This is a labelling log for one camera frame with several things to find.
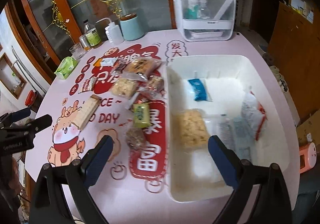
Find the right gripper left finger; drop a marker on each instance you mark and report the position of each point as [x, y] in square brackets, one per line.
[95, 159]

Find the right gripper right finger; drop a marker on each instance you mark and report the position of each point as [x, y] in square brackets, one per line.
[226, 161]

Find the beige wafer bar packet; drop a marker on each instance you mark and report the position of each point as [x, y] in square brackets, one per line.
[86, 112]

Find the rice crisp cake packet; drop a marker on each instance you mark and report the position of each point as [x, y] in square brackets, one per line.
[128, 84]

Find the red cookies packet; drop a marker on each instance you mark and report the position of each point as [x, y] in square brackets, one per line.
[88, 85]

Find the orange white snack bar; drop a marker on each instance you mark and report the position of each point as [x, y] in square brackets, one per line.
[105, 62]

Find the red dates snack bag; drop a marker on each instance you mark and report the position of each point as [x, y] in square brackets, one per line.
[119, 66]

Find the orange puffs snack bag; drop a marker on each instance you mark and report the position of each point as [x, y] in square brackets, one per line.
[140, 68]

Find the clear pale blue packet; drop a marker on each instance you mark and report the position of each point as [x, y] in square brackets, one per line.
[234, 135]

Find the red stool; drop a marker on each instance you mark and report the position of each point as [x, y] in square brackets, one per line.
[31, 97]

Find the brown nut bar packet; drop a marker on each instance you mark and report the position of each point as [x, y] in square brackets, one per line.
[135, 138]

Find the red white clear bag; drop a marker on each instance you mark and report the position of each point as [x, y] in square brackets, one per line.
[253, 115]

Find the white plastic bin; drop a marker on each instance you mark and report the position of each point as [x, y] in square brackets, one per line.
[226, 93]

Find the green yellow candy packet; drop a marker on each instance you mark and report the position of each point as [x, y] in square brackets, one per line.
[141, 115]

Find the blue snack packet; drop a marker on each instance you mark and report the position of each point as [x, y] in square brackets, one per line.
[200, 92]

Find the pink alarm clock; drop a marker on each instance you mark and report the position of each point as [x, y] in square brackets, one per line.
[308, 157]

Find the pink printed table mat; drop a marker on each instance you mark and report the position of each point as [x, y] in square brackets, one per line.
[161, 130]

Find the green tissue pack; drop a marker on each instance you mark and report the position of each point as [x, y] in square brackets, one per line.
[65, 68]

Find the dark red snack packet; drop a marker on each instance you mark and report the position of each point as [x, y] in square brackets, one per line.
[142, 96]

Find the cardboard box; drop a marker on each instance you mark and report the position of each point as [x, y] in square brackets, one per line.
[308, 131]

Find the clear glass cup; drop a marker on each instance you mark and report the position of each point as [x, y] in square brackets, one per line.
[77, 51]

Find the red nut brittle packet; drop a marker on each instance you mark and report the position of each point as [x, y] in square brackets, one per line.
[155, 83]

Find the small metal can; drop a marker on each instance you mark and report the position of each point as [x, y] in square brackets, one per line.
[84, 42]

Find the clear bottle green label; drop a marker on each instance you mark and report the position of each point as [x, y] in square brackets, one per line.
[91, 34]

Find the white squeeze bottle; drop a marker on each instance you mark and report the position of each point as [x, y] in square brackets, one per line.
[112, 31]

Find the wooden glass door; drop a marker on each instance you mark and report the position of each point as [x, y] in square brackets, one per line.
[46, 29]

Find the light blue canister wooden lid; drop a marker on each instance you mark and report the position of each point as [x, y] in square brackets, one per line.
[131, 27]

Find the white storage box clear window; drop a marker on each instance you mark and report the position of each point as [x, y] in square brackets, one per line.
[205, 20]

